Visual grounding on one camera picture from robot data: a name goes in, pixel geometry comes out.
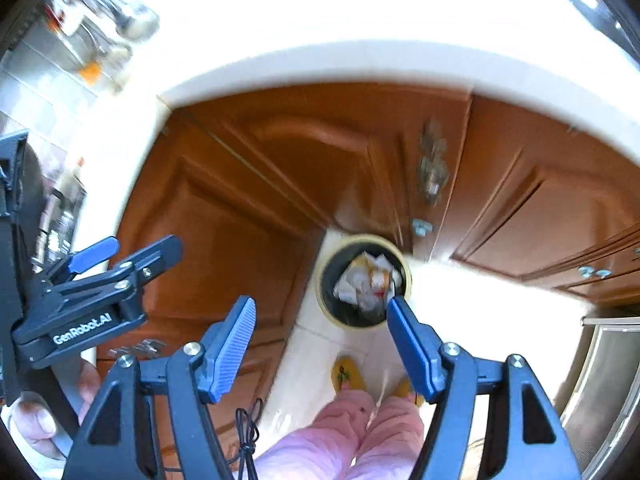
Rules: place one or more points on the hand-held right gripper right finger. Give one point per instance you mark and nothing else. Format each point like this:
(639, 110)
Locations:
(412, 345)

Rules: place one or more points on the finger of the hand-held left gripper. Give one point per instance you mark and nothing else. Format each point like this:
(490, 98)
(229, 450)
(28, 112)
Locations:
(95, 255)
(155, 257)

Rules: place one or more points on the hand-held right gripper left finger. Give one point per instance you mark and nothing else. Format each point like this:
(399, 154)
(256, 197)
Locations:
(235, 345)

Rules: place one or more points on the round black trash bin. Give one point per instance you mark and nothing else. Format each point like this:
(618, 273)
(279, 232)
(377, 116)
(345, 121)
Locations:
(350, 314)

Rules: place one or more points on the person's left hand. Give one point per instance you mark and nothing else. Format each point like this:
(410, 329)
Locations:
(30, 420)

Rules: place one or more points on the yellow slipper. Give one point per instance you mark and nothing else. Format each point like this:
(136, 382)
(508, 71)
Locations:
(406, 390)
(347, 372)

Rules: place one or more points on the wooden cabinet door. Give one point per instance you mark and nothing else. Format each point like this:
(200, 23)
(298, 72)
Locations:
(525, 200)
(320, 160)
(200, 220)

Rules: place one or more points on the crumpled packaging heap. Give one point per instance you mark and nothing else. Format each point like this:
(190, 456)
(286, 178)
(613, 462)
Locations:
(365, 280)

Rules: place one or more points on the person's right leg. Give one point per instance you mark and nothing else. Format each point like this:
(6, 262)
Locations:
(395, 435)

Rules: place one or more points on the person's leg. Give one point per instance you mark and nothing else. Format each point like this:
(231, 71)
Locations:
(320, 440)
(395, 435)

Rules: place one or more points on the pale blue cabinet knob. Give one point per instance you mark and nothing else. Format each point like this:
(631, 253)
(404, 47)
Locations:
(592, 273)
(422, 227)

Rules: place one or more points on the person's left leg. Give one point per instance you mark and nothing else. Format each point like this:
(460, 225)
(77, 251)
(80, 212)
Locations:
(320, 440)

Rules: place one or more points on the stainless steel appliance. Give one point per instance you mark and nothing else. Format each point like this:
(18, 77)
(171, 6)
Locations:
(610, 400)

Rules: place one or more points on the wooden cabinet drawer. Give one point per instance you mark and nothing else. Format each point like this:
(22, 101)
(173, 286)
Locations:
(610, 285)

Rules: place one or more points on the metal utensil rack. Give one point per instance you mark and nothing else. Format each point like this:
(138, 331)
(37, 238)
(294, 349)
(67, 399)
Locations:
(75, 20)

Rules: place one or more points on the metal ladle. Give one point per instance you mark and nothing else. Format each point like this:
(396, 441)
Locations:
(137, 15)

